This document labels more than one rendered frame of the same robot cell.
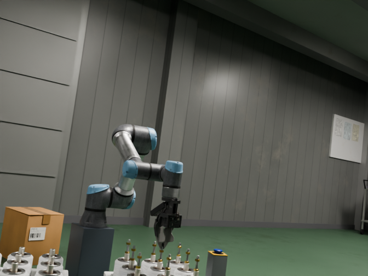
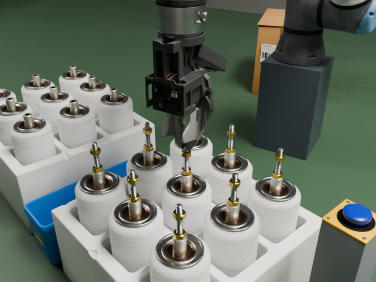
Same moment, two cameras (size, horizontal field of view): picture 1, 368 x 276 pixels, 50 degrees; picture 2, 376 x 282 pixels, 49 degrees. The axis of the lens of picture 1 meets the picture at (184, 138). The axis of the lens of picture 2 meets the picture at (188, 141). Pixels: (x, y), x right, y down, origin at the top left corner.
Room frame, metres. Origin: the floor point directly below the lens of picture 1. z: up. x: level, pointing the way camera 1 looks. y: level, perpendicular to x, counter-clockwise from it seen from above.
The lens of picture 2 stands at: (1.43, -0.54, 0.72)
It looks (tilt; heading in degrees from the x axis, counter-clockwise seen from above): 30 degrees down; 66
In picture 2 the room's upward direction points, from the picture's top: straight up
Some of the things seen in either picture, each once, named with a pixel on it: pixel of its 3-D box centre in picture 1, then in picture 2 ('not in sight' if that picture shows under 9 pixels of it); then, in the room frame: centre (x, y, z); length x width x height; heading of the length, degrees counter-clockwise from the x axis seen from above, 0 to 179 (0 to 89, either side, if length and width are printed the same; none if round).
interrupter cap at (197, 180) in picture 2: (159, 269); (186, 186); (1.68, 0.03, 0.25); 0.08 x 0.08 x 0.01
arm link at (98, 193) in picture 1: (98, 195); (309, 2); (2.25, 0.44, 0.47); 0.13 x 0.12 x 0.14; 115
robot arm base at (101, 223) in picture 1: (94, 216); (301, 42); (2.24, 0.44, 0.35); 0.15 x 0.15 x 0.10
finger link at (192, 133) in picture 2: (169, 238); (189, 132); (1.68, 0.01, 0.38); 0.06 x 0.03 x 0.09; 36
